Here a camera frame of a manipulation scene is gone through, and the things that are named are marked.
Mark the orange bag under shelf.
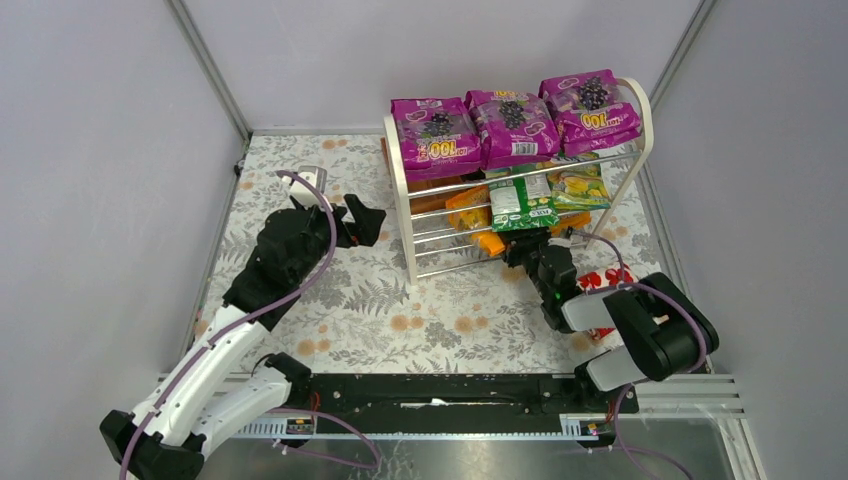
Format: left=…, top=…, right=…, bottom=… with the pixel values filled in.
left=550, top=211, right=592, bottom=237

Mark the white metal shelf rack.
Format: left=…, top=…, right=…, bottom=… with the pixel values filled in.
left=383, top=77, right=655, bottom=286

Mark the green candy bag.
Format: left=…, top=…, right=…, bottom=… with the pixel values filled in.
left=487, top=164, right=560, bottom=233

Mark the orange wooden divider tray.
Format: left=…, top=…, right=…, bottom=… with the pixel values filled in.
left=380, top=135, right=495, bottom=217

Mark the red white floral bag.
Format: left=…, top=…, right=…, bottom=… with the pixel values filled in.
left=577, top=265, right=637, bottom=345

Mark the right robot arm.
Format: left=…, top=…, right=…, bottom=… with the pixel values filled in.
left=500, top=228, right=720, bottom=393

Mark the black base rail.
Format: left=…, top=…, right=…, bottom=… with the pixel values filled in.
left=261, top=352, right=641, bottom=439

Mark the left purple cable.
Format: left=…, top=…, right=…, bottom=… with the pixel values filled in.
left=119, top=170, right=382, bottom=480

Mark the orange mango candy bag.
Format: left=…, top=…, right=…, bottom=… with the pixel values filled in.
left=445, top=185, right=506, bottom=257

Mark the green yellow bag on shelf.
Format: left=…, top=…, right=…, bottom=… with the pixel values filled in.
left=542, top=154, right=611, bottom=211

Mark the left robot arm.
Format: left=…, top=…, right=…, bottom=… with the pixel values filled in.
left=100, top=194, right=386, bottom=479

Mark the purple candy bag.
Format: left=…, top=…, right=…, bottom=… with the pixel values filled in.
left=539, top=69, right=641, bottom=157
left=391, top=97, right=483, bottom=182
left=464, top=90, right=561, bottom=170

